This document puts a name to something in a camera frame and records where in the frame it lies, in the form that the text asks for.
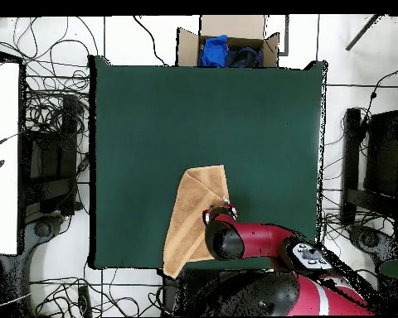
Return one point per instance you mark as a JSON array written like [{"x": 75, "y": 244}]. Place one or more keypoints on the tan terry towel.
[{"x": 189, "y": 218}]

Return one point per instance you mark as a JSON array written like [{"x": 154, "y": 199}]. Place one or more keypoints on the black metal frame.
[{"x": 287, "y": 36}]

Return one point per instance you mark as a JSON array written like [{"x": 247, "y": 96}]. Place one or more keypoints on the black equipment rack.
[
  {"x": 49, "y": 159},
  {"x": 383, "y": 155}
]

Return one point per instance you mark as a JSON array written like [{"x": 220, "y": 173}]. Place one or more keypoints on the black power strip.
[{"x": 85, "y": 301}]

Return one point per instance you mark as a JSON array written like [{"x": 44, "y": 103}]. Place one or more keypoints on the cardboard box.
[{"x": 189, "y": 49}]

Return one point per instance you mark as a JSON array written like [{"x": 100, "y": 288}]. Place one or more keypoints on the grey metal bar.
[{"x": 363, "y": 33}]

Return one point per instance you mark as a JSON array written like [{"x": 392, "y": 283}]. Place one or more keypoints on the dark green table cloth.
[{"x": 136, "y": 132}]

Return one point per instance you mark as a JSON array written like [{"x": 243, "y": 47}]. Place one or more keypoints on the dark speckled chair base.
[{"x": 371, "y": 240}]

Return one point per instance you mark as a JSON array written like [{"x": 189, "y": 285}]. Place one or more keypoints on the dark navy garment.
[{"x": 243, "y": 58}]

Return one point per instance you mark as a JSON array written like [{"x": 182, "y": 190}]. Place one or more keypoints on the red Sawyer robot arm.
[{"x": 258, "y": 238}]

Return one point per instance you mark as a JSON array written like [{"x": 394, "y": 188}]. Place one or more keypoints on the white side table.
[{"x": 3, "y": 165}]

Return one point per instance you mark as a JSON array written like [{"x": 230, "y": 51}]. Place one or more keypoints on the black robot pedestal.
[{"x": 192, "y": 291}]

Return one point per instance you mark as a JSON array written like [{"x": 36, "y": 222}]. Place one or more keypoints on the grey round caster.
[{"x": 42, "y": 229}]

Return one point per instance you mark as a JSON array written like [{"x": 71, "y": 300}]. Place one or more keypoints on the blue garment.
[{"x": 215, "y": 51}]

